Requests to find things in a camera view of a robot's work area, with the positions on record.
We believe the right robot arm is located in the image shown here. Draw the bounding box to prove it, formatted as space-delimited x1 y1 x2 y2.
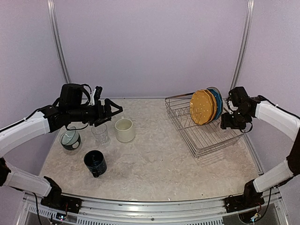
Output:
220 86 300 208

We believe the blue polka dot plate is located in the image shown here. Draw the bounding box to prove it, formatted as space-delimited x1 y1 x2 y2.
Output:
209 89 223 120

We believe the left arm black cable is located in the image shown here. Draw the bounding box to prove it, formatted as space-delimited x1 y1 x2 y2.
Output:
79 83 93 106

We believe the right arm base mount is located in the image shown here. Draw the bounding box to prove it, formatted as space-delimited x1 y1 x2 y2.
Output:
224 180 265 213

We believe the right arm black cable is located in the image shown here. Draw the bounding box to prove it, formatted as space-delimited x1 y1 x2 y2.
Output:
241 121 253 134

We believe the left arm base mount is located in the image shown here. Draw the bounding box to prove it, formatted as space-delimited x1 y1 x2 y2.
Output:
41 176 82 214

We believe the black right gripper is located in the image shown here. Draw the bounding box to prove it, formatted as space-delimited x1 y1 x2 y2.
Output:
222 107 251 129

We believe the front aluminium rail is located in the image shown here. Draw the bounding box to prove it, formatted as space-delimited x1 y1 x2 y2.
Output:
21 187 284 225

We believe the left aluminium frame post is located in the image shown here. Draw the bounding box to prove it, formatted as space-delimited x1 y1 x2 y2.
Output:
46 0 71 83

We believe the white ribbed ceramic mug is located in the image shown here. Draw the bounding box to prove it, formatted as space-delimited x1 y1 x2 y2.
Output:
114 117 135 143

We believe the aluminium frame post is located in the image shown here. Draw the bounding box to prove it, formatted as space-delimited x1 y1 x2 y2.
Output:
230 0 255 89
46 0 71 83

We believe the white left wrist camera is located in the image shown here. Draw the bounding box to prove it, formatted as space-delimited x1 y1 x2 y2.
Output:
89 86 103 105

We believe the right aluminium frame post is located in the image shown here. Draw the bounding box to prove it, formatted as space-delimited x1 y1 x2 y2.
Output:
230 0 255 89

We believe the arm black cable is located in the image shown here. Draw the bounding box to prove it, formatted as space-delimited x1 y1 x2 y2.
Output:
241 121 253 134
79 83 93 106

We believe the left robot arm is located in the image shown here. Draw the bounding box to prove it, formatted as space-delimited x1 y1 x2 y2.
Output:
0 83 123 209

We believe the dark blue ceramic mug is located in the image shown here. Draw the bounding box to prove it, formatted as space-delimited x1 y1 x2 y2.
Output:
84 150 107 178

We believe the yellow polka dot plate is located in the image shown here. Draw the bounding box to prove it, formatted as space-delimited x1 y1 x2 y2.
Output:
189 90 213 125
207 89 218 123

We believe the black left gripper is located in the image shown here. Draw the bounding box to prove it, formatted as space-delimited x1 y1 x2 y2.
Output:
68 98 123 127

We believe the metal wire dish rack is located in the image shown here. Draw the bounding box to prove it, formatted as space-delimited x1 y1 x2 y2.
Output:
165 93 243 158

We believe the clear glass tumbler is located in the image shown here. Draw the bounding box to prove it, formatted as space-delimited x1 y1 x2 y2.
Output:
91 124 110 145

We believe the dark bowl pale blue inside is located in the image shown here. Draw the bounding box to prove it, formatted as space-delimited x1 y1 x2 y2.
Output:
60 127 81 150

